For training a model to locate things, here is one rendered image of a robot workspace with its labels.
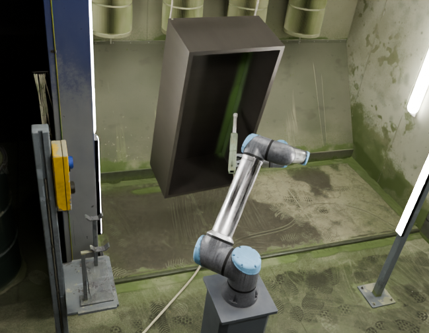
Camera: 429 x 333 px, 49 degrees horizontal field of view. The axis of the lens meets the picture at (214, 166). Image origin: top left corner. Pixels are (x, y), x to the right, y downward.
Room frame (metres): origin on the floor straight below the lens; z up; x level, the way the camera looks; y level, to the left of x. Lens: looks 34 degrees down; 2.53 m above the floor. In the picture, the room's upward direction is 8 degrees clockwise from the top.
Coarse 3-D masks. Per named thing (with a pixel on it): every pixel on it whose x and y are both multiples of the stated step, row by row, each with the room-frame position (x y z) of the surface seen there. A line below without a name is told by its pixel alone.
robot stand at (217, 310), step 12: (204, 276) 1.76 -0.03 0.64; (216, 276) 1.77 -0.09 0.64; (216, 288) 1.69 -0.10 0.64; (264, 288) 1.73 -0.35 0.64; (216, 300) 1.61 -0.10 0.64; (264, 300) 1.65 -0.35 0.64; (204, 312) 1.71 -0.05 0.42; (216, 312) 1.55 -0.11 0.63; (228, 312) 1.55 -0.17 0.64; (240, 312) 1.56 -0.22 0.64; (252, 312) 1.57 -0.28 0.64; (264, 312) 1.58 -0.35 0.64; (276, 312) 1.59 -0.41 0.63; (204, 324) 1.69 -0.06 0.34; (216, 324) 1.55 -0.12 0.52; (228, 324) 1.51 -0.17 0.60; (240, 324) 1.53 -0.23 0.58; (252, 324) 1.56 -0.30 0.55; (264, 324) 1.59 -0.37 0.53
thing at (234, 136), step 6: (234, 114) 2.94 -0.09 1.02; (234, 120) 2.89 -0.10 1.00; (234, 126) 2.84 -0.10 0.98; (234, 132) 2.79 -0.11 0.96; (234, 138) 2.73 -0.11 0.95; (234, 144) 2.69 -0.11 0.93; (234, 150) 2.65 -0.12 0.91; (234, 156) 2.60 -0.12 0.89; (234, 162) 2.55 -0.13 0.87; (228, 168) 2.51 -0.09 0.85; (234, 168) 2.51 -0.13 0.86
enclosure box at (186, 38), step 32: (192, 32) 2.60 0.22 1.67; (224, 32) 2.67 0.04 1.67; (256, 32) 2.76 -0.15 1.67; (192, 64) 2.85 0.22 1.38; (224, 64) 2.97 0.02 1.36; (256, 64) 2.92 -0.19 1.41; (160, 96) 2.76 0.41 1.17; (192, 96) 2.92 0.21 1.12; (224, 96) 3.05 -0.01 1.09; (256, 96) 2.86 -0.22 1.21; (160, 128) 2.74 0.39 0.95; (192, 128) 3.00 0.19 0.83; (224, 128) 3.13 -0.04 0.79; (256, 128) 2.79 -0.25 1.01; (160, 160) 2.71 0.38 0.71; (192, 160) 3.04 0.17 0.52; (224, 160) 3.12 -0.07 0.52; (192, 192) 2.71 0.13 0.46
